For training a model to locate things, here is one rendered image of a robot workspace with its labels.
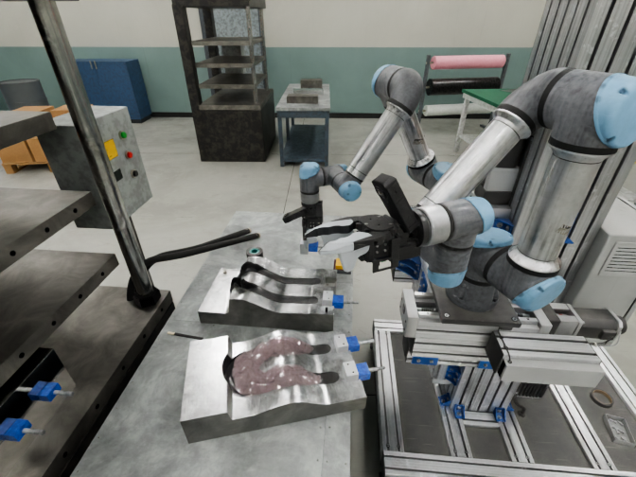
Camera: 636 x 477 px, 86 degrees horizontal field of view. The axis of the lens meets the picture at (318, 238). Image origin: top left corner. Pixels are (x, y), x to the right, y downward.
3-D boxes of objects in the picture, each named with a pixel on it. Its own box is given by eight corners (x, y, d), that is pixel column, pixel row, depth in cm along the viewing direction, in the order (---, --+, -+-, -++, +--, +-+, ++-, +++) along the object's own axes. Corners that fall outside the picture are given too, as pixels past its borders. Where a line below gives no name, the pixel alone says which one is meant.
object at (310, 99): (328, 130, 642) (329, 76, 592) (328, 167, 482) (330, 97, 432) (291, 130, 643) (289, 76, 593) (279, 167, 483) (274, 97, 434)
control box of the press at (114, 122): (202, 350, 217) (134, 106, 137) (181, 394, 192) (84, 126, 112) (167, 347, 219) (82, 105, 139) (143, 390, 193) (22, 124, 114)
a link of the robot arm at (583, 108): (510, 276, 99) (592, 65, 69) (557, 311, 87) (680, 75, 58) (477, 286, 95) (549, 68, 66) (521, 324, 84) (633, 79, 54)
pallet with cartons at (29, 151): (121, 150, 542) (106, 100, 501) (100, 170, 473) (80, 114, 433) (40, 153, 530) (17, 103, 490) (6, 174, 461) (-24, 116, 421)
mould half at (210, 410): (342, 340, 123) (344, 317, 117) (365, 408, 101) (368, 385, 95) (197, 363, 114) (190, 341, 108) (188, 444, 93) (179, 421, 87)
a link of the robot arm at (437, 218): (452, 211, 61) (424, 198, 68) (431, 216, 60) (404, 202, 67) (448, 249, 64) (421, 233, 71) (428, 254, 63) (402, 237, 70)
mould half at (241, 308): (336, 286, 147) (337, 260, 140) (332, 332, 125) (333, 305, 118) (222, 278, 151) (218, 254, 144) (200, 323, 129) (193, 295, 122)
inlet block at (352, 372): (381, 365, 110) (382, 355, 107) (387, 379, 106) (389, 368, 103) (342, 373, 108) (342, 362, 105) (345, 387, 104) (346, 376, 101)
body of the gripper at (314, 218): (321, 232, 141) (321, 205, 134) (300, 231, 141) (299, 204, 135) (323, 222, 147) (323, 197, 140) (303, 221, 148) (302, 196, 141)
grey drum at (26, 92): (58, 128, 657) (38, 77, 609) (62, 134, 618) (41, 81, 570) (20, 132, 626) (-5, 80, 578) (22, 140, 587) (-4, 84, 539)
